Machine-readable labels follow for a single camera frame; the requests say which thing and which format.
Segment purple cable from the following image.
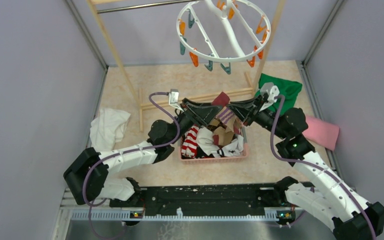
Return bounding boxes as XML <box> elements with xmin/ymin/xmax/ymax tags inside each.
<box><xmin>270</xmin><ymin>95</ymin><xmax>378</xmax><ymax>240</ymax></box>
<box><xmin>81</xmin><ymin>91</ymin><xmax>182</xmax><ymax>240</ymax></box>

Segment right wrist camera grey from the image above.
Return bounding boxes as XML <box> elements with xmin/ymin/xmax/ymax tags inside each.
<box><xmin>259</xmin><ymin>82</ymin><xmax>280</xmax><ymax>104</ymax></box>

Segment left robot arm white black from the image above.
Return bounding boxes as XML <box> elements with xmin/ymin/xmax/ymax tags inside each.
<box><xmin>63</xmin><ymin>98</ymin><xmax>223</xmax><ymax>207</ymax></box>

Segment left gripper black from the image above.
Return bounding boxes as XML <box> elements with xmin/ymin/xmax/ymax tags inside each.
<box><xmin>168</xmin><ymin>98</ymin><xmax>223</xmax><ymax>145</ymax></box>

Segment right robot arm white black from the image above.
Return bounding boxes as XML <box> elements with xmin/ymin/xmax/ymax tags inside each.
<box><xmin>227</xmin><ymin>95</ymin><xmax>384</xmax><ymax>240</ymax></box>

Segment metal rack rod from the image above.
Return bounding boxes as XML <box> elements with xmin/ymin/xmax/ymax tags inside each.
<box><xmin>97</xmin><ymin>0</ymin><xmax>193</xmax><ymax>14</ymax></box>

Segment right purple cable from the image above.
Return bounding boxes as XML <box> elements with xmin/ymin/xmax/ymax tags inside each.
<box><xmin>270</xmin><ymin>95</ymin><xmax>378</xmax><ymax>240</ymax></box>

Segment pink cloth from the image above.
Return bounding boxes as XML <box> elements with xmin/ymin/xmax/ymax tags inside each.
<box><xmin>302</xmin><ymin>116</ymin><xmax>340</xmax><ymax>151</ymax></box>

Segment pink plastic basket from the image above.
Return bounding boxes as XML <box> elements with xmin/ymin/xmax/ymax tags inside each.
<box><xmin>179</xmin><ymin>119</ymin><xmax>250</xmax><ymax>164</ymax></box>

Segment white round clip hanger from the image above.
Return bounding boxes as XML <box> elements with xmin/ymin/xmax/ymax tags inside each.
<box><xmin>176</xmin><ymin>0</ymin><xmax>274</xmax><ymax>63</ymax></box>

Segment wooden drying rack frame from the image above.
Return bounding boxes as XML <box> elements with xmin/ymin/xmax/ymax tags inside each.
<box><xmin>87</xmin><ymin>0</ymin><xmax>286</xmax><ymax>132</ymax></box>

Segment red white striped sock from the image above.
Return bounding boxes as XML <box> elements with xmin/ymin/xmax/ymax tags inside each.
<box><xmin>180</xmin><ymin>125</ymin><xmax>200</xmax><ymax>158</ymax></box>

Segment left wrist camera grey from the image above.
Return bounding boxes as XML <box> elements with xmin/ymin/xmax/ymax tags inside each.
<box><xmin>168</xmin><ymin>88</ymin><xmax>182</xmax><ymax>110</ymax></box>

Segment white black sock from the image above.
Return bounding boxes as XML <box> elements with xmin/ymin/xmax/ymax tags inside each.
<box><xmin>196</xmin><ymin>127</ymin><xmax>245</xmax><ymax>158</ymax></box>

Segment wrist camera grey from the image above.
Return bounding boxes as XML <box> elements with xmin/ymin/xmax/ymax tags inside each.
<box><xmin>168</xmin><ymin>88</ymin><xmax>182</xmax><ymax>110</ymax></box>
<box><xmin>259</xmin><ymin>82</ymin><xmax>280</xmax><ymax>104</ymax></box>

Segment orange clip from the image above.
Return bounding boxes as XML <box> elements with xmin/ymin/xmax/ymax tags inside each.
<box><xmin>189</xmin><ymin>51</ymin><xmax>199</xmax><ymax>68</ymax></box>
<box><xmin>246</xmin><ymin>45</ymin><xmax>258</xmax><ymax>68</ymax></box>

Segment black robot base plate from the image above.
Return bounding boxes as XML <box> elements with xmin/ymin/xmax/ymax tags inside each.
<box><xmin>109</xmin><ymin>183</ymin><xmax>292</xmax><ymax>217</ymax></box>

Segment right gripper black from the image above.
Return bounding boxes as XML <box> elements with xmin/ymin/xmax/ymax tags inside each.
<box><xmin>227</xmin><ymin>94</ymin><xmax>288</xmax><ymax>140</ymax></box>

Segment green cloth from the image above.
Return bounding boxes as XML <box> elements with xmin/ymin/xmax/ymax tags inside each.
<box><xmin>254</xmin><ymin>73</ymin><xmax>303</xmax><ymax>115</ymax></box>

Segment beige purple striped sock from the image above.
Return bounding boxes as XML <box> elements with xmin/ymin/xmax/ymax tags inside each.
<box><xmin>211</xmin><ymin>91</ymin><xmax>242</xmax><ymax>135</ymax></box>

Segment white cloth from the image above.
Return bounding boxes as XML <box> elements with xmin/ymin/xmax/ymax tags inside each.
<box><xmin>89</xmin><ymin>107</ymin><xmax>131</xmax><ymax>152</ymax></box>

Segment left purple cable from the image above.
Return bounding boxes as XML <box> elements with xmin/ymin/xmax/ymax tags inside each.
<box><xmin>81</xmin><ymin>91</ymin><xmax>182</xmax><ymax>240</ymax></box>

